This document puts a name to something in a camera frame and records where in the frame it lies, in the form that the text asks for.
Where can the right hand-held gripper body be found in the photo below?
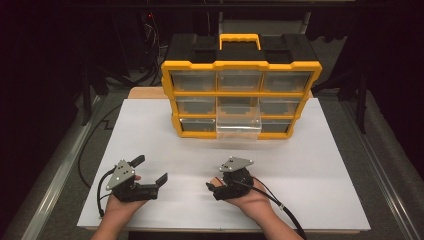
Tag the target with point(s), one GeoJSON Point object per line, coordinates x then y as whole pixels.
{"type": "Point", "coordinates": [238, 183]}

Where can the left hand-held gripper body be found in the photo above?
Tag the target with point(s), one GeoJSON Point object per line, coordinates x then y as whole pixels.
{"type": "Point", "coordinates": [120, 176]}

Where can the clear plastic drawer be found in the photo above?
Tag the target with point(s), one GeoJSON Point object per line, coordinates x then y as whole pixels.
{"type": "Point", "coordinates": [238, 131]}

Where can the yellow black drawer organizer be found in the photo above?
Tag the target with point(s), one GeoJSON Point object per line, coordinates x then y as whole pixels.
{"type": "Point", "coordinates": [240, 94]}

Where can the person's right hand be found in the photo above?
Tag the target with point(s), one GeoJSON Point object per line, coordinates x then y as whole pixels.
{"type": "Point", "coordinates": [258, 203]}

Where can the person's left hand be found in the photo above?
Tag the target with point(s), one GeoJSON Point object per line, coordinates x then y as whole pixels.
{"type": "Point", "coordinates": [121, 210]}

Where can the grid of clear organizer bins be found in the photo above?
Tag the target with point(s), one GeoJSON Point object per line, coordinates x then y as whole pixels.
{"type": "Point", "coordinates": [193, 81]}

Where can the aluminium floor rail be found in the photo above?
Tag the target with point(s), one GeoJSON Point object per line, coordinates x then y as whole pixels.
{"type": "Point", "coordinates": [380, 170]}
{"type": "Point", "coordinates": [60, 173]}

